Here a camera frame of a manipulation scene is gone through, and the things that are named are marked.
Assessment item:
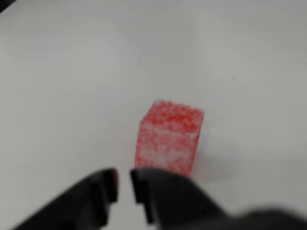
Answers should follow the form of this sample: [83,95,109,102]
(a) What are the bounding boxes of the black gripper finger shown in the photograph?
[9,168,119,230]
[130,167,235,230]

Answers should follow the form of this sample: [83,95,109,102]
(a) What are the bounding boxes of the red foam cube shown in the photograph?
[134,98,205,178]

